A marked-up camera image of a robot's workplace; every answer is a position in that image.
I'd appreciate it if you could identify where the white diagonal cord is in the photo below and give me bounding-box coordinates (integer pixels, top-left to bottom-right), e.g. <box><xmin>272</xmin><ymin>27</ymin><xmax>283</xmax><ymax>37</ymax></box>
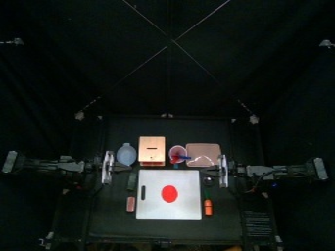
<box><xmin>120</xmin><ymin>0</ymin><xmax>256</xmax><ymax>116</ymax></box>
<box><xmin>77</xmin><ymin>0</ymin><xmax>233</xmax><ymax>115</ymax></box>

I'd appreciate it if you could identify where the pizza cutter orange handle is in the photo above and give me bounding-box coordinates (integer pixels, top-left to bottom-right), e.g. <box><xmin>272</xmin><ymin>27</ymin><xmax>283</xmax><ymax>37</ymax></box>
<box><xmin>201</xmin><ymin>176</ymin><xmax>216</xmax><ymax>217</ymax></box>

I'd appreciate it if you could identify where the white cutting board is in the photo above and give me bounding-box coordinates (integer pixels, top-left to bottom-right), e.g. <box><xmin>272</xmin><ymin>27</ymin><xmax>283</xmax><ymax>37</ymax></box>
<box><xmin>134</xmin><ymin>169</ymin><xmax>204</xmax><ymax>221</ymax></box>

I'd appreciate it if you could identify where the wooden toy toaster box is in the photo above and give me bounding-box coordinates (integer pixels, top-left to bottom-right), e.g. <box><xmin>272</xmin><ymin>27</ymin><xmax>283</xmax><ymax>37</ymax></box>
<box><xmin>137</xmin><ymin>135</ymin><xmax>168</xmax><ymax>168</ymax></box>

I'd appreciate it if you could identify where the pink square tray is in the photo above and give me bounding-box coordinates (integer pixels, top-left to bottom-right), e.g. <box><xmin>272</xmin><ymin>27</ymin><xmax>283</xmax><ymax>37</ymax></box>
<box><xmin>184</xmin><ymin>142</ymin><xmax>223</xmax><ymax>169</ymax></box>

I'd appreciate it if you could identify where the red round toy slice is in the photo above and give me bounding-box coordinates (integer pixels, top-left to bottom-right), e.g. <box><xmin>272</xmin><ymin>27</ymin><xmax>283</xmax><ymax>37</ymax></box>
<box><xmin>160</xmin><ymin>184</ymin><xmax>178</xmax><ymax>204</ymax></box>

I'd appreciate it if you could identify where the clear plastic piece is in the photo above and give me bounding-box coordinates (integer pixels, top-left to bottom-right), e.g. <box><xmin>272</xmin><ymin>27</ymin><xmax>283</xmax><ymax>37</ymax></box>
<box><xmin>189</xmin><ymin>155</ymin><xmax>216</xmax><ymax>168</ymax></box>

